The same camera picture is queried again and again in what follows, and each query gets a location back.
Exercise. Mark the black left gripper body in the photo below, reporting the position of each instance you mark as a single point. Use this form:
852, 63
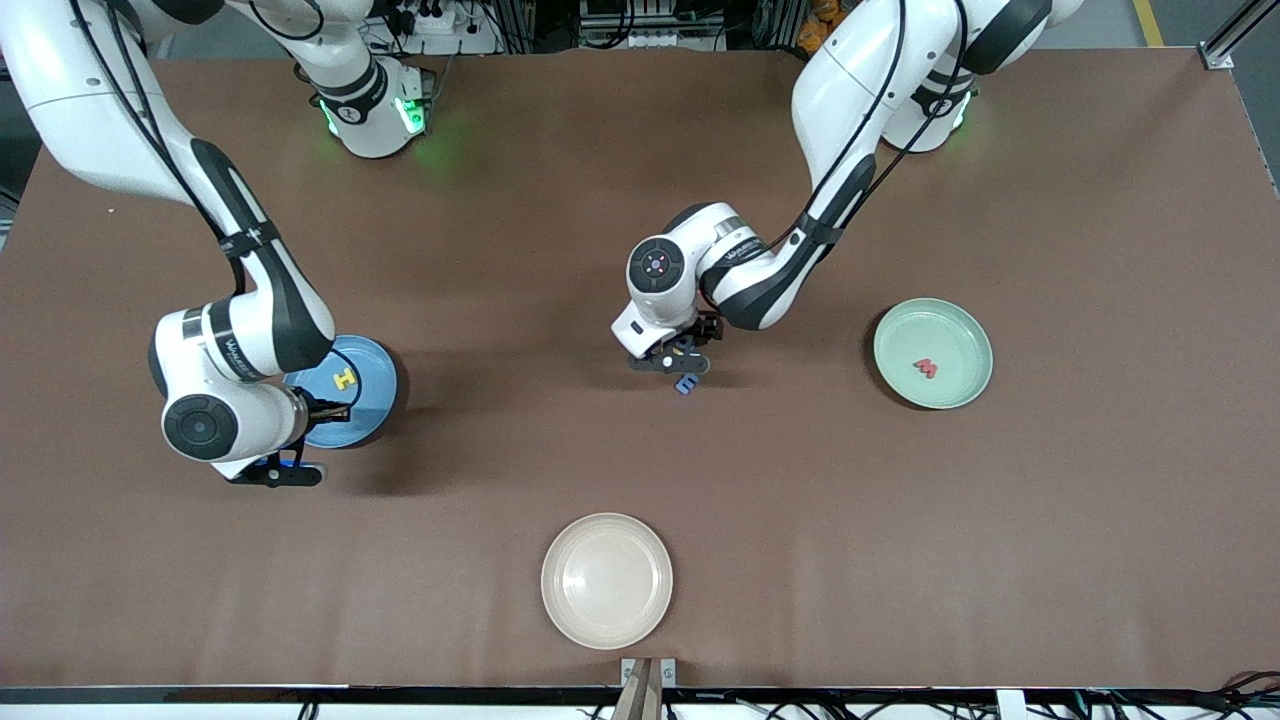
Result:
708, 328

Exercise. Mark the blue foam lowercase letter m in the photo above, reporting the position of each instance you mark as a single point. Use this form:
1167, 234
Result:
688, 386

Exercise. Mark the yellow foam letter H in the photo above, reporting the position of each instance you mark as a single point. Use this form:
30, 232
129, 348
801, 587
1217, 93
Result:
345, 379

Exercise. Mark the red foam lowercase letter w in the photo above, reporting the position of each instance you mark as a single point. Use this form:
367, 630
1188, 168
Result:
927, 369

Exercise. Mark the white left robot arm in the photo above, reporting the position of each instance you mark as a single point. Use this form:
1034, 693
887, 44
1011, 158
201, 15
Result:
860, 80

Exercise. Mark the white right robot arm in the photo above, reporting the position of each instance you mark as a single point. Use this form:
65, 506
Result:
90, 110

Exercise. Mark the blue round plate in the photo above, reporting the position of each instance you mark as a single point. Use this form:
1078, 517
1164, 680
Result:
378, 385

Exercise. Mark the green round plate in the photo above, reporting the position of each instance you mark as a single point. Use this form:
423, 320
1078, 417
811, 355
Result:
950, 340

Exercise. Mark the beige round plate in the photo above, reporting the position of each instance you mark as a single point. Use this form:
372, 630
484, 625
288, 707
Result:
606, 580

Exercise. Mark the brown paper table cover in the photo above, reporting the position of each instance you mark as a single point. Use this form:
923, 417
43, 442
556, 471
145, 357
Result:
500, 480

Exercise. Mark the black and white control box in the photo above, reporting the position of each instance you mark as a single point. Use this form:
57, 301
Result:
650, 38

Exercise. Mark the orange fruit pile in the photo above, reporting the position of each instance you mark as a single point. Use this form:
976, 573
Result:
822, 15

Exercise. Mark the white power strip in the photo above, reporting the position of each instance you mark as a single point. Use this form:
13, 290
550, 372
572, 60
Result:
470, 40

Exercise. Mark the grey metal mount bracket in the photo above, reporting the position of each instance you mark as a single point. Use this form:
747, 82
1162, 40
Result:
628, 668

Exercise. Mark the beige camera pole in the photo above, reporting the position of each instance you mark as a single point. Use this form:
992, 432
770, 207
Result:
640, 700

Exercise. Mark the aluminium frame strut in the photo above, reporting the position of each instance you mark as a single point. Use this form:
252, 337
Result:
1215, 58

